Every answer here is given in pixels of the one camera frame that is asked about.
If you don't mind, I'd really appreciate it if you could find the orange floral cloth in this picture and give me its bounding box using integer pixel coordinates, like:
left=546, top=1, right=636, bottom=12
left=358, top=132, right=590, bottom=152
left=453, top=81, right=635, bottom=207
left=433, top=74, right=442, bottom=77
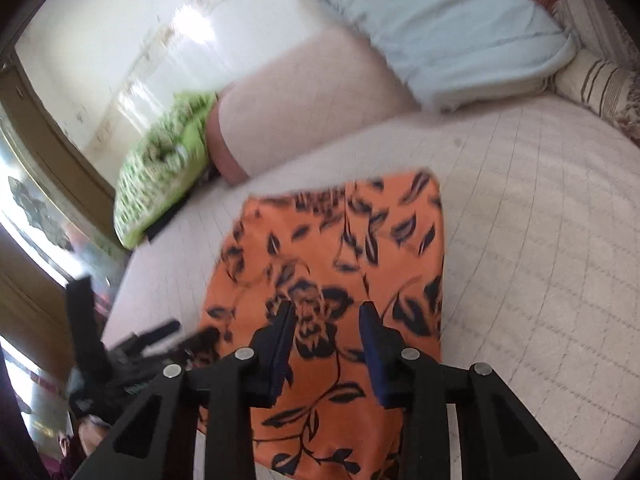
left=197, top=170, right=446, bottom=480

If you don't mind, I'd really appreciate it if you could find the pink bolster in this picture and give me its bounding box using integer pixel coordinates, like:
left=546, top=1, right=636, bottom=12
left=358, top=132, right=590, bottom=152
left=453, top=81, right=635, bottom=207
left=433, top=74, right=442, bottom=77
left=206, top=25, right=422, bottom=184

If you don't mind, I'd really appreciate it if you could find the striped beige pillow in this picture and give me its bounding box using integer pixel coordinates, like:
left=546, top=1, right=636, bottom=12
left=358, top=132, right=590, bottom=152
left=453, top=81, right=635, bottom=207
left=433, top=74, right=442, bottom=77
left=549, top=54, right=640, bottom=142

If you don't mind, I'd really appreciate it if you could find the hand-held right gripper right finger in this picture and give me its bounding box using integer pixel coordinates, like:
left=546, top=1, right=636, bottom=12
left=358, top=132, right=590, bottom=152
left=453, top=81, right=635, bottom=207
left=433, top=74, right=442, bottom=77
left=360, top=302, right=581, bottom=480

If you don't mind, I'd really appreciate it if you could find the light blue pillow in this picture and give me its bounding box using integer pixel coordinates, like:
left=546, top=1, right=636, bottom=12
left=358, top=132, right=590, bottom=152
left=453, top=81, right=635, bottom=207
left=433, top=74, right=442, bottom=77
left=291, top=0, right=582, bottom=112

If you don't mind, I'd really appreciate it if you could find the green patterned pillow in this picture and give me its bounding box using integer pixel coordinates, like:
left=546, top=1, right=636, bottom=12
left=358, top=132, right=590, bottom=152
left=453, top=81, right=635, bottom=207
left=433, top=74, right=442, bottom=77
left=113, top=90, right=219, bottom=251

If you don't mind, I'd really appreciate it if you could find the black cloth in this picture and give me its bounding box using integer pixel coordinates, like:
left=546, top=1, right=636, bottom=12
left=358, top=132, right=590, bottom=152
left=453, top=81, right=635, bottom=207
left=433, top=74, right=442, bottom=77
left=144, top=204, right=197, bottom=242

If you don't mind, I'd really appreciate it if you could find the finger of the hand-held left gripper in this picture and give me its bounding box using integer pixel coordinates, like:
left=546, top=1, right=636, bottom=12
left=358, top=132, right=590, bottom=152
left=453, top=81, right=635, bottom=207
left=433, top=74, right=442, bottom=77
left=66, top=275, right=112, bottom=383
left=111, top=319, right=182, bottom=358

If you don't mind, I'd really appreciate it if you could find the wooden framed window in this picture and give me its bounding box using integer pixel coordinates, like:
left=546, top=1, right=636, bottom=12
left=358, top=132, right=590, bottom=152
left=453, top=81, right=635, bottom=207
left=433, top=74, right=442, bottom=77
left=0, top=57, right=132, bottom=361

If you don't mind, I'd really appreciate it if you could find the quilted pale bed cover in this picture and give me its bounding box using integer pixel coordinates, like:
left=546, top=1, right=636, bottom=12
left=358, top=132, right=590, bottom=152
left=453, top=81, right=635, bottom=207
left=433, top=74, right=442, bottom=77
left=100, top=92, right=640, bottom=480

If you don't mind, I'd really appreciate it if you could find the person's left hand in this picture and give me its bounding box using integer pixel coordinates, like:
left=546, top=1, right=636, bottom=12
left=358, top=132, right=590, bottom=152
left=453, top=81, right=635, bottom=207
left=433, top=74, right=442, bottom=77
left=59, top=416, right=111, bottom=466

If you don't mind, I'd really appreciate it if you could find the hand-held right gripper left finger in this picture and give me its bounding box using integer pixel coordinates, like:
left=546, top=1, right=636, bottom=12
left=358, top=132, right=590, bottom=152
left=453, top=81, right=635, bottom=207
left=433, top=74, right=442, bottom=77
left=75, top=301, right=297, bottom=480

